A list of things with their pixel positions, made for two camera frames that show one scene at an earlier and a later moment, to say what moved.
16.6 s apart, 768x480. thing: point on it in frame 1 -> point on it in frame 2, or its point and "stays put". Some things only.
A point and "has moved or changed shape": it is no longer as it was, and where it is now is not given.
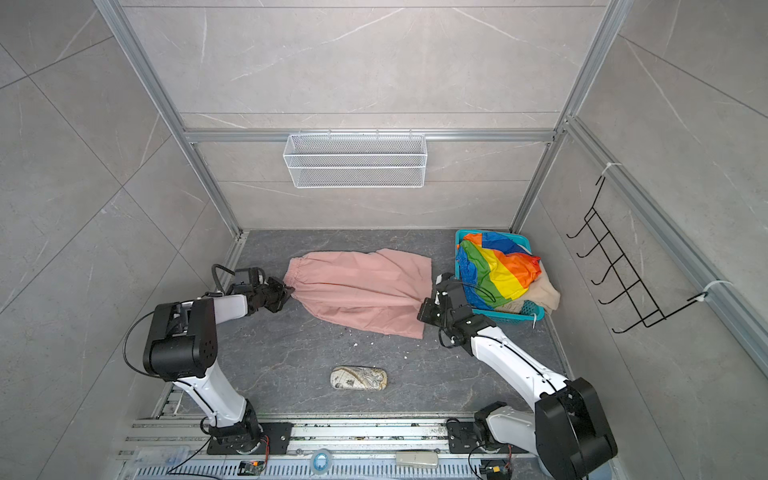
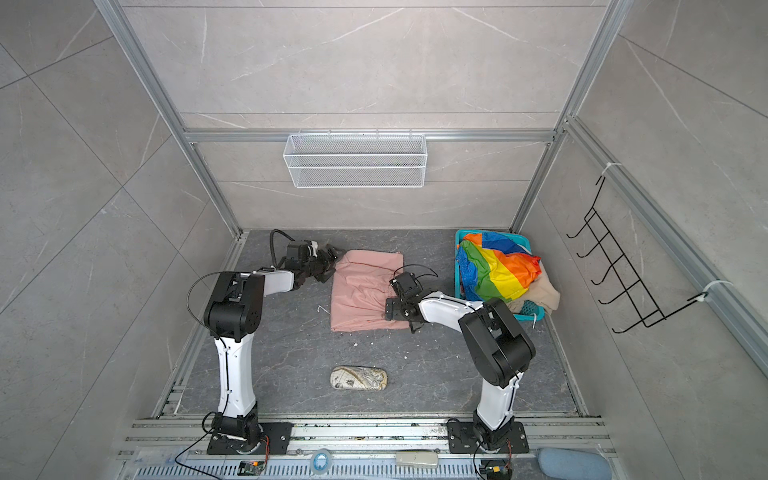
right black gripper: [427, 308] -> [394, 304]
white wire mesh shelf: [356, 160] stays put
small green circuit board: [250, 467] stays put
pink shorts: [380, 289] has moved or changed shape
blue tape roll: [321, 461] stays put
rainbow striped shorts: [495, 268] stays put
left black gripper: [282, 290] -> [329, 263]
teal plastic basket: [530, 310] stays put
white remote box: [419, 459] stays put
